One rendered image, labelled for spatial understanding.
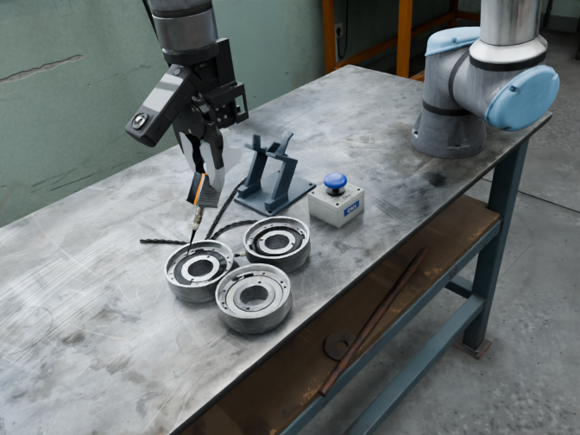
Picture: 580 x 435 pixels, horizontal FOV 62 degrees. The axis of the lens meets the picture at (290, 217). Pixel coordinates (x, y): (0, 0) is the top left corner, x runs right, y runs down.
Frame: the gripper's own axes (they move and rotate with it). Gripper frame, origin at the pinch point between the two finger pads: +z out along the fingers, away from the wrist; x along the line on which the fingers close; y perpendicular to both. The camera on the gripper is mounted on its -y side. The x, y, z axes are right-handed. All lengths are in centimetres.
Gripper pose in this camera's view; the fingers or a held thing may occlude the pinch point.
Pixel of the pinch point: (207, 182)
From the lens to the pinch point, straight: 74.2
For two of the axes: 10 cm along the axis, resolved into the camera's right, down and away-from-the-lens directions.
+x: -7.3, -3.5, 5.8
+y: 6.7, -4.9, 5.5
